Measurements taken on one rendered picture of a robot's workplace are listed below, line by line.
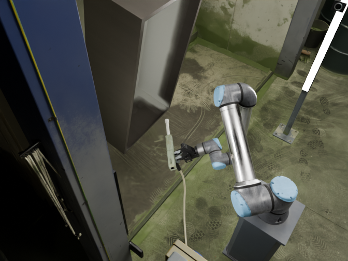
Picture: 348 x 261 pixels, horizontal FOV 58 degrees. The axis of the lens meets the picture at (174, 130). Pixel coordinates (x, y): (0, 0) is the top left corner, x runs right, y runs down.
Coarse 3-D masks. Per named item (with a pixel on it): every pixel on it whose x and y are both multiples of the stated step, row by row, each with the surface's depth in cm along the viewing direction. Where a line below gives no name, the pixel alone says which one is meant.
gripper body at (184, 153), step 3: (195, 147) 223; (183, 150) 226; (195, 150) 222; (183, 153) 224; (186, 153) 223; (189, 153) 223; (195, 153) 226; (186, 156) 223; (189, 156) 223; (192, 156) 227; (195, 156) 227; (198, 156) 227; (186, 159) 227; (189, 159) 226; (192, 159) 228; (186, 162) 228
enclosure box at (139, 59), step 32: (96, 0) 145; (128, 0) 142; (160, 0) 147; (192, 0) 186; (96, 32) 160; (128, 32) 146; (160, 32) 217; (192, 32) 201; (96, 64) 179; (128, 64) 162; (160, 64) 238; (128, 96) 180; (160, 96) 263; (128, 128) 207
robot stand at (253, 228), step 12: (300, 204) 190; (240, 216) 183; (252, 216) 183; (288, 216) 184; (240, 228) 195; (252, 228) 186; (264, 228) 179; (276, 228) 179; (288, 228) 179; (240, 240) 205; (252, 240) 195; (264, 240) 186; (276, 240) 175; (228, 252) 229; (240, 252) 215; (252, 252) 204; (264, 252) 195
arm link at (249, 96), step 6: (246, 84) 178; (246, 90) 176; (252, 90) 179; (246, 96) 176; (252, 96) 178; (246, 102) 179; (252, 102) 180; (240, 108) 187; (246, 108) 185; (252, 108) 188; (246, 114) 188; (246, 120) 192; (246, 126) 196; (246, 132) 200; (228, 156) 215
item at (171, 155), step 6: (168, 120) 249; (168, 126) 243; (168, 132) 239; (168, 138) 233; (168, 144) 229; (168, 150) 226; (168, 156) 222; (174, 156) 222; (168, 162) 218; (174, 162) 217; (174, 168) 217; (180, 168) 236
